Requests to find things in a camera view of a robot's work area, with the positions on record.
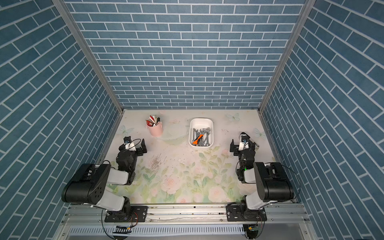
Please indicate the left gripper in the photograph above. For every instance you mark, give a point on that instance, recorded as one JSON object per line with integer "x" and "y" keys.
{"x": 139, "y": 151}

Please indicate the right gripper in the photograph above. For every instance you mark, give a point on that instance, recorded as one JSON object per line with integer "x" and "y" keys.
{"x": 234, "y": 147}

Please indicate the orange handled adjustable wrench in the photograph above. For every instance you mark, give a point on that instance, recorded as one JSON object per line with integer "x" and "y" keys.
{"x": 199, "y": 141}

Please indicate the white storage box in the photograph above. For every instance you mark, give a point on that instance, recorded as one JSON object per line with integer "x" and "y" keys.
{"x": 202, "y": 126}

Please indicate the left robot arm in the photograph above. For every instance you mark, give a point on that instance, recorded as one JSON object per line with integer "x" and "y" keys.
{"x": 89, "y": 183}

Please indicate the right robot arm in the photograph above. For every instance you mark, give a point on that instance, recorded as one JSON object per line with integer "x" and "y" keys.
{"x": 272, "y": 183}

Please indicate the pink pen cup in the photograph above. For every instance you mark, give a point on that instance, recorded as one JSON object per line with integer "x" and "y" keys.
{"x": 156, "y": 130}

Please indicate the pens in cup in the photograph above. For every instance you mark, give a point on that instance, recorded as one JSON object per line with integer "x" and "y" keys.
{"x": 153, "y": 121}

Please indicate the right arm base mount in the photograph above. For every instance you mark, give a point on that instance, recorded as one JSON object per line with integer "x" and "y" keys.
{"x": 240, "y": 213}

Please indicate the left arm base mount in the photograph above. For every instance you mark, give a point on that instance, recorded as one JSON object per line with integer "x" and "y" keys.
{"x": 133, "y": 214}

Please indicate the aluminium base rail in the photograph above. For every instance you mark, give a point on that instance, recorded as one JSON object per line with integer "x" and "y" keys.
{"x": 280, "y": 213}

